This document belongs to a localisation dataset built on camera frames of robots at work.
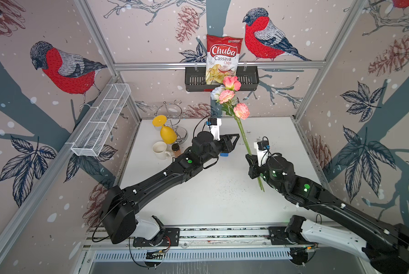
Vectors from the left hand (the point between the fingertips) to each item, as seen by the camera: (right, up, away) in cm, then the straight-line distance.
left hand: (240, 134), depth 68 cm
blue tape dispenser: (-4, -13, +32) cm, 35 cm away
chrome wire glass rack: (-38, +15, +50) cm, 65 cm away
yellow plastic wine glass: (-36, -1, +26) cm, 45 cm away
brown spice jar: (-32, -8, +27) cm, 43 cm away
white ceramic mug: (-42, -9, +27) cm, 51 cm away
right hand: (+3, -9, +2) cm, 10 cm away
